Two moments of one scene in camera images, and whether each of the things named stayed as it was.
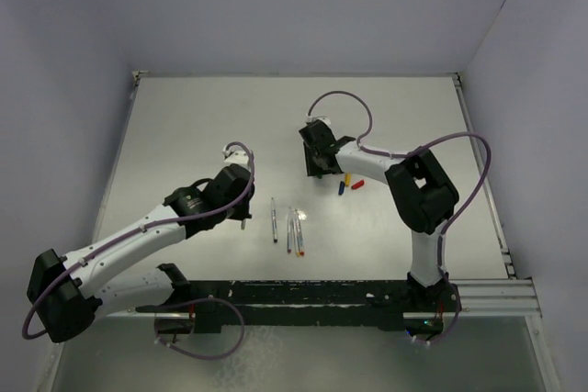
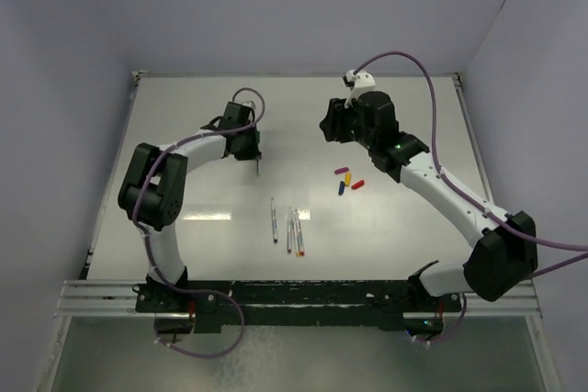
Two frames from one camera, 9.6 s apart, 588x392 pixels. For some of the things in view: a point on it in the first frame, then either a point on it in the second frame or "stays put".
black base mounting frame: [388, 304] stays put
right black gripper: [313, 171] to [333, 125]
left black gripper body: [241, 210] to [248, 146]
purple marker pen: [289, 231] stays put
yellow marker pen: [297, 235] stays put
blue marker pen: [274, 221] stays put
